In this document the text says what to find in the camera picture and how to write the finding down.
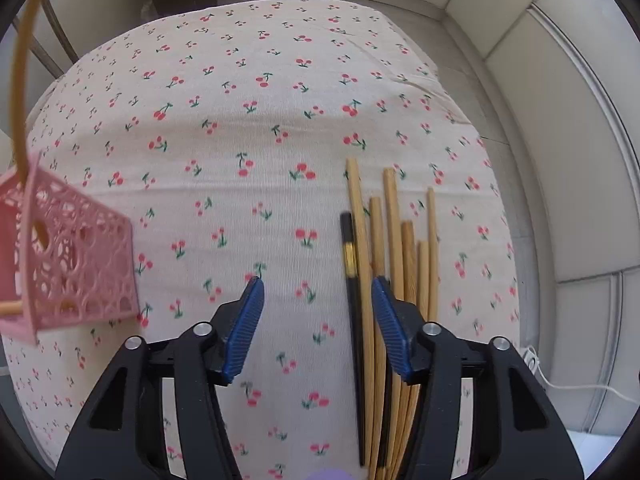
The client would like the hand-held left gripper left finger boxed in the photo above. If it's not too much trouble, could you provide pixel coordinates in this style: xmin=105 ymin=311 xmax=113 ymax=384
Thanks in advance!
xmin=55 ymin=276 xmax=265 ymax=480

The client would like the black chopstick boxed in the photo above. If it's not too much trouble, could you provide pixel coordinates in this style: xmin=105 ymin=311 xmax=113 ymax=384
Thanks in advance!
xmin=340 ymin=211 xmax=366 ymax=467

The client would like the pink perforated utensil basket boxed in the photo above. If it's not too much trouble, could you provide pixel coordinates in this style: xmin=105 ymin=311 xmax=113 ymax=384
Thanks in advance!
xmin=0 ymin=150 xmax=141 ymax=346

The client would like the white cable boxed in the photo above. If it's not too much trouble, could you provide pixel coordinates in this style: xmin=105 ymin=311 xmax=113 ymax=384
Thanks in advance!
xmin=532 ymin=360 xmax=640 ymax=396

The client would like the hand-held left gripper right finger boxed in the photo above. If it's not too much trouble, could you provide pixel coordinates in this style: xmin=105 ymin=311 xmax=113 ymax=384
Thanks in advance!
xmin=371 ymin=276 xmax=583 ymax=480

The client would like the cherry print tablecloth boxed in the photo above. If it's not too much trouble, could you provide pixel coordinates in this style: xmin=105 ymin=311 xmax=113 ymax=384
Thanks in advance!
xmin=2 ymin=0 xmax=521 ymax=480

